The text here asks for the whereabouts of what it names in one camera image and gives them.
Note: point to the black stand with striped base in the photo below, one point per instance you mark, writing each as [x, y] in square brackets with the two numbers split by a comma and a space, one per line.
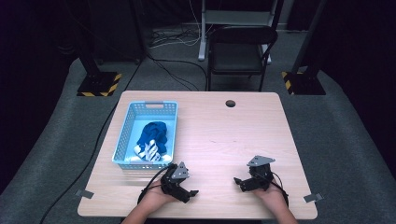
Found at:
[306, 83]
[98, 84]

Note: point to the person's left hand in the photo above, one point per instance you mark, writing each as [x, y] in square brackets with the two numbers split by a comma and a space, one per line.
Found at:
[155, 199]

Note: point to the white metal stand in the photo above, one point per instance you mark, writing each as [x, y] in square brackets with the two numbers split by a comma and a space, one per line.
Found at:
[202, 37]

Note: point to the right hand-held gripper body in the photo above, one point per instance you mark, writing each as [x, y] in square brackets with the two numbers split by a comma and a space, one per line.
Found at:
[260, 177]

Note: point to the person's right hand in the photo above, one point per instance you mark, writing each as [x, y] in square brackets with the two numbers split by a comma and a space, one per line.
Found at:
[275, 197]

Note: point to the grey tape strip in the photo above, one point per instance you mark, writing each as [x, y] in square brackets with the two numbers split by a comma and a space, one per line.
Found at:
[84, 194]
[313, 197]

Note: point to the light blue plastic basket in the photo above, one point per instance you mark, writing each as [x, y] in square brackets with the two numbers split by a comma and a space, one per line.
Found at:
[124, 137]

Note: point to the black folding chair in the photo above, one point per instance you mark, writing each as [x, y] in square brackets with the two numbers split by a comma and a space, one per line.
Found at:
[238, 57]

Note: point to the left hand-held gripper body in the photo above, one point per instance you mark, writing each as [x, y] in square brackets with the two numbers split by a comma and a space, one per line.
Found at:
[174, 186]

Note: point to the grey floor mat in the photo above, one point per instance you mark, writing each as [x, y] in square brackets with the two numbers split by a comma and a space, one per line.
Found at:
[336, 149]

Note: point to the blue and white cloth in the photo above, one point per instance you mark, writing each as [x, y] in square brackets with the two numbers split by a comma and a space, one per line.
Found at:
[154, 133]

